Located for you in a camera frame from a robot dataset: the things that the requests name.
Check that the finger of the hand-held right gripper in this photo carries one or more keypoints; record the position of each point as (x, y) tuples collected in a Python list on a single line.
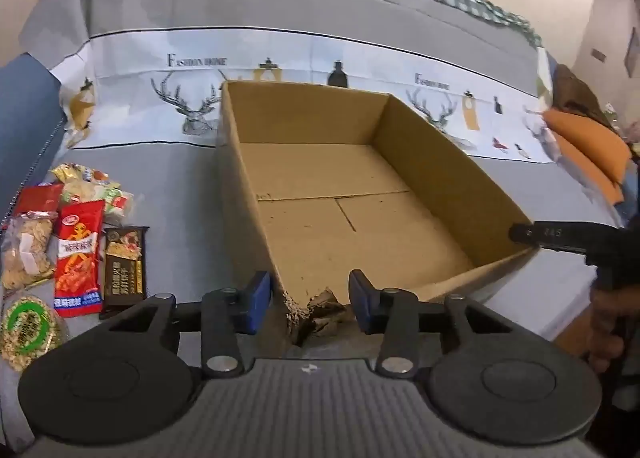
[(550, 235)]

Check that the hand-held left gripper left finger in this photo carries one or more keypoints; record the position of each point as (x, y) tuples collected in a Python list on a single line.
[(259, 300)]

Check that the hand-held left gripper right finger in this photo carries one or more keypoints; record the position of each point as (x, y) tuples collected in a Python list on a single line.
[(361, 303)]

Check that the cardboard box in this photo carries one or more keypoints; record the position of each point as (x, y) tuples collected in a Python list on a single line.
[(310, 233)]

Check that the black snack packet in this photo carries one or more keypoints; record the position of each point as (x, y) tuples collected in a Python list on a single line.
[(125, 268)]

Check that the red alien print snack packet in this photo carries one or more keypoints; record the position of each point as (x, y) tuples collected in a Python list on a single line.
[(77, 258)]

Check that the yellow snack packet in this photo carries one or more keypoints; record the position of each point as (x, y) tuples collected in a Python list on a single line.
[(77, 172)]

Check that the red square snack packet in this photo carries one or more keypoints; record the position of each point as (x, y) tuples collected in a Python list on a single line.
[(39, 199)]

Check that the person's right hand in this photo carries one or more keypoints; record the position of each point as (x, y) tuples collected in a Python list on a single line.
[(605, 333)]

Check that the orange pillow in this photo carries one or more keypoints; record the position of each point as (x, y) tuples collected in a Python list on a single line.
[(585, 148)]

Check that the brown cloth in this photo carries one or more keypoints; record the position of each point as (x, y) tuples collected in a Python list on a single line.
[(575, 93)]

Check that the green white snack packet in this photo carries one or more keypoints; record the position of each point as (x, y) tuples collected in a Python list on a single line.
[(119, 202)]

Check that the white red label snack packet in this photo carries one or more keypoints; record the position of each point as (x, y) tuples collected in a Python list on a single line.
[(82, 192)]

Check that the round green snack packet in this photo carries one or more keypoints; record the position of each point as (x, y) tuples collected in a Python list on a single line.
[(30, 333)]

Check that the clear bag of crackers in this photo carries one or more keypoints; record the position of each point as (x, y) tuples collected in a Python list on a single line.
[(25, 253)]

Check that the wall switch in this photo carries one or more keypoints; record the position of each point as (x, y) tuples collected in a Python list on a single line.
[(599, 55)]

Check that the framed wall picture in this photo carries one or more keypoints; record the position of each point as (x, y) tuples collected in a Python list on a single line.
[(632, 51)]

